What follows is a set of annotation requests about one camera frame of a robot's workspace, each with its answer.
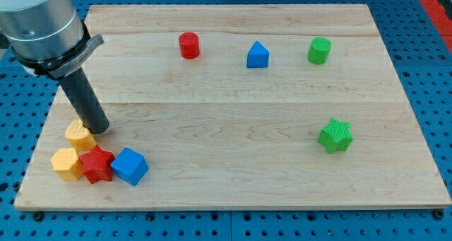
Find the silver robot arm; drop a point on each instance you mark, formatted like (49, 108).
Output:
(47, 36)

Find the green star block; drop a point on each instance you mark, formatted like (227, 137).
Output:
(335, 136)

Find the red star block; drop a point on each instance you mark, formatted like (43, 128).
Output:
(97, 165)

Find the wooden board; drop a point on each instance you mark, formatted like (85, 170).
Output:
(220, 136)

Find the blue triangular block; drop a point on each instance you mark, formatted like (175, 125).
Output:
(257, 56)

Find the red cylinder block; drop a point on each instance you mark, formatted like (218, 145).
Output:
(189, 45)

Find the blue cube block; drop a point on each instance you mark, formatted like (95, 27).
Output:
(130, 166)

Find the green cylinder block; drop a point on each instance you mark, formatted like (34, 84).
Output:
(319, 50)

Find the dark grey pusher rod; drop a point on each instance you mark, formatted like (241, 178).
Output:
(84, 101)

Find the yellow hexagon block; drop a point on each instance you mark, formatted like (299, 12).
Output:
(66, 163)

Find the red strip at edge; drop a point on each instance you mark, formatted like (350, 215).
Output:
(439, 12)

